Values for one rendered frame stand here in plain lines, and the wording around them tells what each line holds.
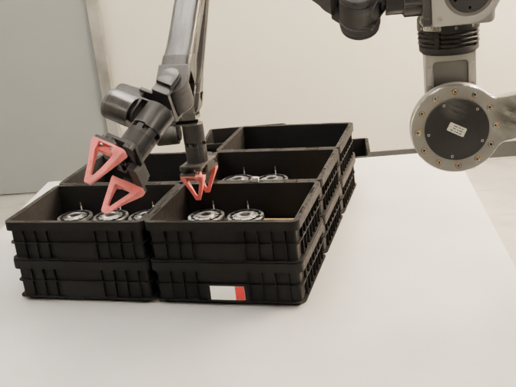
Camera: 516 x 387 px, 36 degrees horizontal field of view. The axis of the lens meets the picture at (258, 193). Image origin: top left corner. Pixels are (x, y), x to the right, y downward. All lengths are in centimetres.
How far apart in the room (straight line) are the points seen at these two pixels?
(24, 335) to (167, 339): 38
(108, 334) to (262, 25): 335
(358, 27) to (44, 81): 401
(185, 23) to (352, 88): 363
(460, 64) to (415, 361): 66
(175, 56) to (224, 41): 363
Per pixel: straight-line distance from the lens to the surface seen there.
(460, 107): 181
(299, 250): 197
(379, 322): 191
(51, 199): 240
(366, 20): 155
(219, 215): 220
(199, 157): 212
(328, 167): 228
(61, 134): 547
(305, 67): 512
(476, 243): 231
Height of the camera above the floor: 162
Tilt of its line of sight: 19 degrees down
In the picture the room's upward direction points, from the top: 6 degrees counter-clockwise
